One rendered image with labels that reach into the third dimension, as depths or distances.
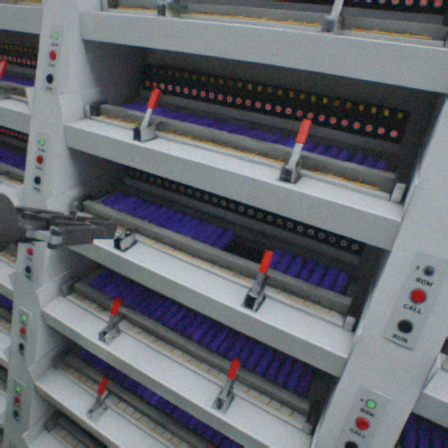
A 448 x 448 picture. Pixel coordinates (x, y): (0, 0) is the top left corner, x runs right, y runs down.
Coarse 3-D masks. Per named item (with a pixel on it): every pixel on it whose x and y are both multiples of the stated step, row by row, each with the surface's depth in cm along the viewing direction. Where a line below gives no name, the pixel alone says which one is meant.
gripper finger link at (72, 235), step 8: (56, 232) 41; (64, 232) 43; (72, 232) 45; (80, 232) 46; (88, 232) 48; (64, 240) 43; (72, 240) 45; (80, 240) 47; (88, 240) 49; (48, 248) 41; (56, 248) 41
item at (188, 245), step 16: (96, 208) 70; (128, 224) 68; (144, 224) 66; (160, 240) 65; (176, 240) 63; (192, 240) 63; (208, 256) 61; (224, 256) 60; (224, 272) 58; (240, 272) 59; (256, 272) 57; (272, 272) 57; (288, 288) 56; (304, 288) 54; (320, 288) 55; (320, 304) 54; (336, 304) 53
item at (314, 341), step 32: (64, 192) 69; (96, 192) 77; (160, 192) 76; (256, 224) 67; (96, 256) 66; (128, 256) 61; (160, 256) 62; (192, 256) 63; (352, 256) 60; (160, 288) 60; (192, 288) 56; (224, 288) 56; (352, 288) 59; (224, 320) 55; (256, 320) 52; (288, 320) 51; (320, 320) 52; (352, 320) 49; (288, 352) 51; (320, 352) 48
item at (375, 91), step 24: (216, 72) 71; (240, 72) 68; (264, 72) 66; (288, 72) 64; (312, 72) 62; (336, 96) 61; (360, 96) 60; (384, 96) 58; (408, 96) 56; (432, 96) 55; (408, 144) 57; (408, 168) 58; (288, 240) 68; (360, 264) 63
